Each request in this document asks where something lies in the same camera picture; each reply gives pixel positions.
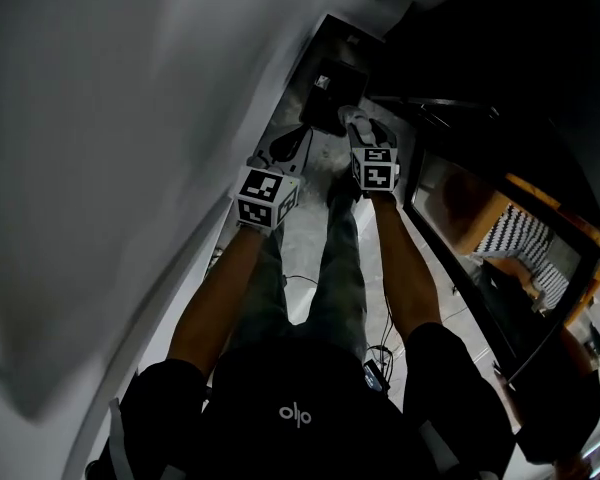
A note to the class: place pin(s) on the black mini fridge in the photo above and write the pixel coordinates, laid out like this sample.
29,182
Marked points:
480,43

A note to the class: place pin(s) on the person's leg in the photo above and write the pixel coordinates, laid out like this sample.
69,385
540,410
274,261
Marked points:
265,293
340,278

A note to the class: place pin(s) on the person's right forearm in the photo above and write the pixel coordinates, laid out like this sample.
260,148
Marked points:
410,278

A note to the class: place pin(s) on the white-capped bottle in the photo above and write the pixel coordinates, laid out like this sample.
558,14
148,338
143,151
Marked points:
352,115

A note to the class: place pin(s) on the person's right leg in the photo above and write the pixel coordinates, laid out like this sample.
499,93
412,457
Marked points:
340,278

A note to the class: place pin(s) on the glass fridge door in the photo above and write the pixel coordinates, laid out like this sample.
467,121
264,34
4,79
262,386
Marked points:
450,193

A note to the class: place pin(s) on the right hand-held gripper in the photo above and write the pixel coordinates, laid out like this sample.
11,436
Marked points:
375,155

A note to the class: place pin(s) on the black white striped blanket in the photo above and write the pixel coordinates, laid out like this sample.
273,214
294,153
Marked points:
520,233

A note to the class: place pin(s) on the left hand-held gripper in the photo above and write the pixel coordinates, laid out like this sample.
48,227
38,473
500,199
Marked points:
260,188

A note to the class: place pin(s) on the person's left forearm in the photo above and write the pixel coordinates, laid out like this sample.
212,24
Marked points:
215,303

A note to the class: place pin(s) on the person's black shirt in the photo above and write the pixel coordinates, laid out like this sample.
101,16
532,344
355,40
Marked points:
300,448

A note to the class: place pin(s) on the person's left leg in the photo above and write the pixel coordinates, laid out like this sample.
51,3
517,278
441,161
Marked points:
265,293

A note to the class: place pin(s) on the orange cushion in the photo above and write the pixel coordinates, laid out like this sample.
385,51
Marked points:
480,213

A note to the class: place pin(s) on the person's right shoe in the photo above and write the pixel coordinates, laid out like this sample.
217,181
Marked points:
340,188

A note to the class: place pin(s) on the small blue device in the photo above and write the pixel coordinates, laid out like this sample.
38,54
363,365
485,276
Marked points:
372,375

